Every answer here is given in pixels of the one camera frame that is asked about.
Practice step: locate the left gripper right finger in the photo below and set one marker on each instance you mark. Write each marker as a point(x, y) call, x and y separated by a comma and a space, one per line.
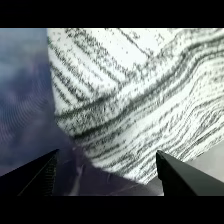
point(186, 181)

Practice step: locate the white black striped shirt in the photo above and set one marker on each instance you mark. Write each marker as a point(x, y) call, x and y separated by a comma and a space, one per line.
point(133, 93)

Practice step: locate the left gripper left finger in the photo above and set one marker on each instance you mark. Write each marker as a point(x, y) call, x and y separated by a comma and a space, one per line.
point(31, 180)

